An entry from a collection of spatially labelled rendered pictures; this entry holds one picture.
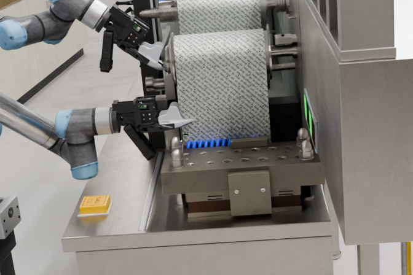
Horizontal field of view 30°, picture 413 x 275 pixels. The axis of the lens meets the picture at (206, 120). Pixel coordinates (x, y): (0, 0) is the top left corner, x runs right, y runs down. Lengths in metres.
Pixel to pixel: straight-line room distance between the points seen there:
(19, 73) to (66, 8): 4.32
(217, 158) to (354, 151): 0.80
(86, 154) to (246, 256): 0.51
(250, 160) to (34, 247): 2.24
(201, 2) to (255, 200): 0.63
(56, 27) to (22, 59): 4.34
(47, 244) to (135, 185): 1.87
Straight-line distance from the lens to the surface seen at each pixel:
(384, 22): 1.16
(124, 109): 2.04
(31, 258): 3.91
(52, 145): 2.19
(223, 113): 2.04
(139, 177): 2.24
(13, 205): 2.57
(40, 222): 4.27
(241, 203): 1.90
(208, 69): 2.01
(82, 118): 2.06
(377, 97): 1.18
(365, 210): 1.24
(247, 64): 2.01
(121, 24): 2.05
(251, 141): 2.00
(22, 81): 6.40
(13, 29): 2.02
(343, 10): 1.15
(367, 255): 2.39
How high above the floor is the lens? 1.73
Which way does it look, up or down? 18 degrees down
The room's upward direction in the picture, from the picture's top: 5 degrees counter-clockwise
